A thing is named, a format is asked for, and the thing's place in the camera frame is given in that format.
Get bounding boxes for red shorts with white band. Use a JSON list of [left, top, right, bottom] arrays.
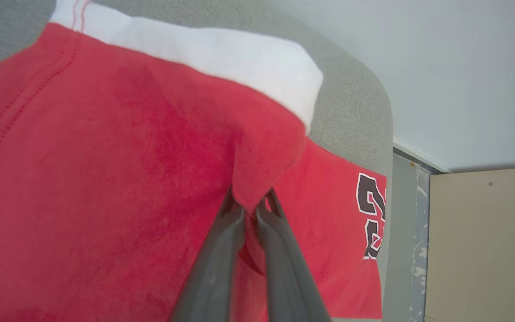
[[0, 0, 325, 322]]

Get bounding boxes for beige board panel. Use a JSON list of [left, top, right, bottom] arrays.
[[424, 166, 515, 322]]

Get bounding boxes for red jersey with number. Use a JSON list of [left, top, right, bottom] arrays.
[[235, 136, 388, 321]]

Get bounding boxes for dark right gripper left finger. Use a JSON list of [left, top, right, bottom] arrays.
[[170, 188, 246, 322]]

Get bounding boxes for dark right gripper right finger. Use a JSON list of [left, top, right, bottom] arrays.
[[255, 188, 332, 322]]

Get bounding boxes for white wall baseboard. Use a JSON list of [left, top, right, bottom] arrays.
[[393, 141, 451, 175]]

